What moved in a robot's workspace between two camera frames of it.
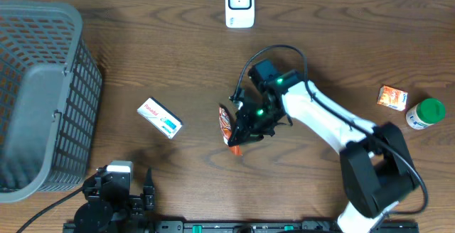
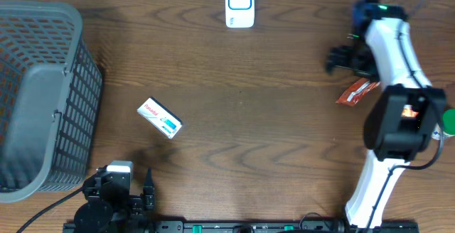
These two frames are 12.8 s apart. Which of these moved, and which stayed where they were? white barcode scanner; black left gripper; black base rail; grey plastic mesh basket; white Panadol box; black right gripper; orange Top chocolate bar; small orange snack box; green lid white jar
Moved: small orange snack box; black right gripper; green lid white jar; orange Top chocolate bar
Stayed: white barcode scanner; black left gripper; black base rail; grey plastic mesh basket; white Panadol box
